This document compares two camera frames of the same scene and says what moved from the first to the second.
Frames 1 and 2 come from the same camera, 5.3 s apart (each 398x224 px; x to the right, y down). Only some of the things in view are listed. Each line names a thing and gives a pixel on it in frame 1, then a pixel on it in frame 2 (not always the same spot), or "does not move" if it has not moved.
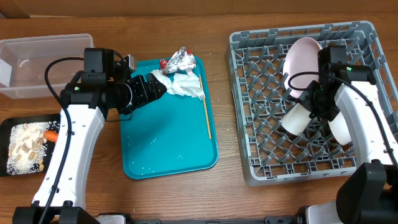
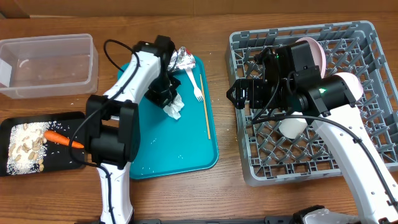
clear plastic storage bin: (23, 61) does not move
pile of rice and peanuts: (27, 147) does not move
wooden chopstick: (205, 108) does not move
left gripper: (142, 94) -> (162, 99)
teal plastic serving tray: (170, 134) does not move
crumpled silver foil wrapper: (183, 58) does not move
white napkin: (182, 84) -> (173, 109)
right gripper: (305, 98) -> (240, 86)
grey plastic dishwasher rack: (255, 59) does not move
